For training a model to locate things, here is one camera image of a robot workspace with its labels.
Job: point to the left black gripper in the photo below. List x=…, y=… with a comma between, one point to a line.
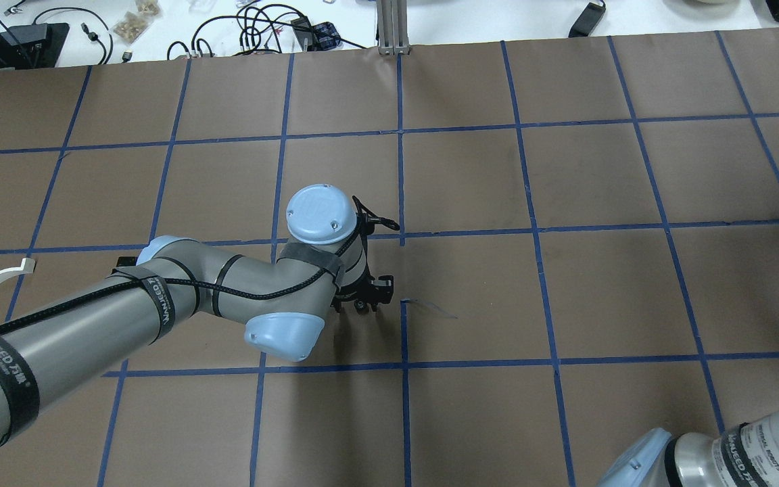
x=364, y=298

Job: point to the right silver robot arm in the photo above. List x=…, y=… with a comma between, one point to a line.
x=746, y=455

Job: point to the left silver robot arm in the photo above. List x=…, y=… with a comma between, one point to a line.
x=54, y=351

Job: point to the black power adapter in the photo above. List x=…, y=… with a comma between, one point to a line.
x=588, y=19

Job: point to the bag of wooden pieces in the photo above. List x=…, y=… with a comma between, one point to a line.
x=136, y=21

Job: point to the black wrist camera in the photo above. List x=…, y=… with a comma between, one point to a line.
x=368, y=220

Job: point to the aluminium frame post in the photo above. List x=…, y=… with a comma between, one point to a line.
x=392, y=27

